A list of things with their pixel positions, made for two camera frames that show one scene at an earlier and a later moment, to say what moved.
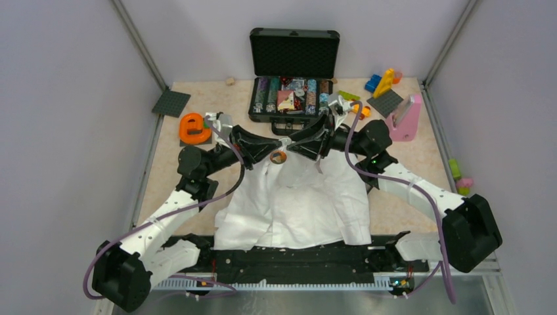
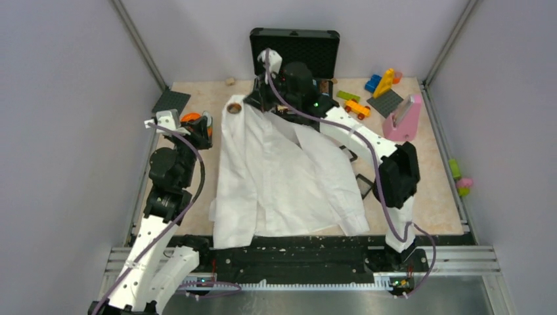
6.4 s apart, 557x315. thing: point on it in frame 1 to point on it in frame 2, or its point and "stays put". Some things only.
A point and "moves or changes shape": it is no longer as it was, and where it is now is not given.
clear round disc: (278, 157) to (234, 108)
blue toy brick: (371, 85) stays put
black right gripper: (315, 139) to (259, 96)
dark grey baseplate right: (385, 103) stays put
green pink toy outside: (463, 184) stays put
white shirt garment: (295, 201) moves or changes shape
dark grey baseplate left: (171, 103) stays put
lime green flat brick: (348, 96) stays put
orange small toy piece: (397, 78) stays put
